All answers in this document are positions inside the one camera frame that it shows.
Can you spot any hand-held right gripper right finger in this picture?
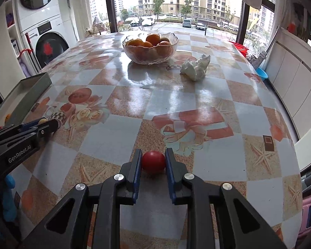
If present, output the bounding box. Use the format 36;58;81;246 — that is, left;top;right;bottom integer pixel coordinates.
164;148;288;249

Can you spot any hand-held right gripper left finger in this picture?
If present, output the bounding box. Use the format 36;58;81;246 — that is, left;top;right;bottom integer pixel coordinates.
19;149;143;249

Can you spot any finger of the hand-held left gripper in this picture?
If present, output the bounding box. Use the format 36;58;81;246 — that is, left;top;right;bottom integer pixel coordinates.
0;119;42;140
32;119;63;142

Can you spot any red tomato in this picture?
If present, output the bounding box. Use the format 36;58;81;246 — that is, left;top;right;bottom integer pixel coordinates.
142;150;166;174

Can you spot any grey tray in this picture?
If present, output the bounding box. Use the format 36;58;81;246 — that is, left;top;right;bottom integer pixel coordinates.
0;72;53;133

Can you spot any person's left hand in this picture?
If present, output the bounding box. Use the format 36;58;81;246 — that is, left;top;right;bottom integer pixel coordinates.
0;175;18;223

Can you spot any red mop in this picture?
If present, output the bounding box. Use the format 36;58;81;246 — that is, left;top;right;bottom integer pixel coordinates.
18;32;40;74

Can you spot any white washing machine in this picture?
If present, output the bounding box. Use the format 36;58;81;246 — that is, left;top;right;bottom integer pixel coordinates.
21;14;70;74

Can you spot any white crumpled cloth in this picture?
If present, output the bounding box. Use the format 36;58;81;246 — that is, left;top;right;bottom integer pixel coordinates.
180;54;211;81

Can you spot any white dryer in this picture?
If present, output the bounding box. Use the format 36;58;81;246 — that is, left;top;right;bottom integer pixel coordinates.
13;0;64;33

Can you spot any clear glass bowl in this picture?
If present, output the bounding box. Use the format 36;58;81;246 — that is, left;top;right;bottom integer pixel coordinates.
122;32;179;65

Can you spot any pink plastic stool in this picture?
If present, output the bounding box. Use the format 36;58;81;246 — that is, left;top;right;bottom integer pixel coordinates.
301;192;311;235

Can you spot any blue plastic basin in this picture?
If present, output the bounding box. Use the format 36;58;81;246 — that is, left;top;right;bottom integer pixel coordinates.
256;67;268;81

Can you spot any red plastic bucket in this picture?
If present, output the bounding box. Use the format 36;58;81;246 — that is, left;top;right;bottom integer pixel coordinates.
228;41;249;56

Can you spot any grey washboard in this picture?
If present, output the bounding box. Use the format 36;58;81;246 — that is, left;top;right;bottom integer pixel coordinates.
254;52;267;68

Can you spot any white cabinet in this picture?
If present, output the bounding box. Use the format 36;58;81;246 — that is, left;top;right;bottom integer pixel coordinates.
259;27;311;172

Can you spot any green potted plant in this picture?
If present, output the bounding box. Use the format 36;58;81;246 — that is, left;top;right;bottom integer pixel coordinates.
298;2;310;37

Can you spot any metal wire rack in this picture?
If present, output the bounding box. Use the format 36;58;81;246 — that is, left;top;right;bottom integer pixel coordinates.
84;16;112;38

